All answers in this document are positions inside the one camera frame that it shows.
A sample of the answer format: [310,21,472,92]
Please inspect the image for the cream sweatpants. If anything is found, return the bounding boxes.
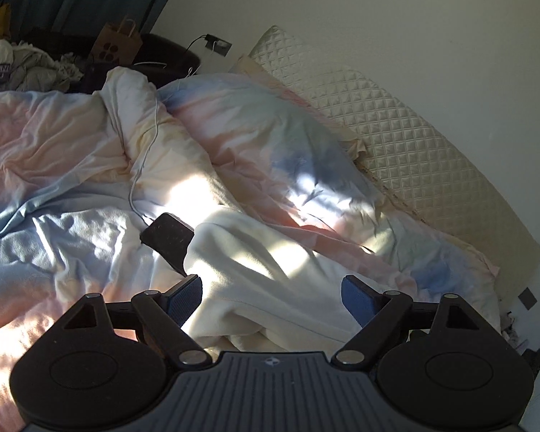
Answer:
[182,211,417,355]

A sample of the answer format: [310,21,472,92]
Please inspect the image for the black charger with cable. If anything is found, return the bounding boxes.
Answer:
[186,33,221,75]

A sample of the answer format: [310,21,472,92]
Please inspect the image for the black smartphone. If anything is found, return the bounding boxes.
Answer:
[139,212,195,276]

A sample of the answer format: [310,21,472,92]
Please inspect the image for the pastel tie-dye pillow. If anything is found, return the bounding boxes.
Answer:
[157,72,501,325]

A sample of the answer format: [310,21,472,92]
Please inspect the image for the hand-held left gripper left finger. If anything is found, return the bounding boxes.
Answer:
[58,276,212,367]

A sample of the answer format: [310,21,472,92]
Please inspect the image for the pastel tie-dye duvet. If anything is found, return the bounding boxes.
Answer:
[0,67,244,432]

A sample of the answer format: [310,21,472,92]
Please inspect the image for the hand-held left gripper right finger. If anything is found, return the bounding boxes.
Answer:
[330,274,484,367]

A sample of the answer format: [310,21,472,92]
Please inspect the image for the pile of mixed clothes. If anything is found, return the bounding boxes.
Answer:
[0,4,87,96]

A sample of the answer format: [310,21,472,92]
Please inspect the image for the cream quilted cushion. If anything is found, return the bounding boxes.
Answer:
[229,24,540,300]

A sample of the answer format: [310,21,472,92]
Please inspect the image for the brown paper bag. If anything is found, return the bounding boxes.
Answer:
[92,15,143,66]

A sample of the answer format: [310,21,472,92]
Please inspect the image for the white charging cable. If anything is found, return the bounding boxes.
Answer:
[127,60,199,228]

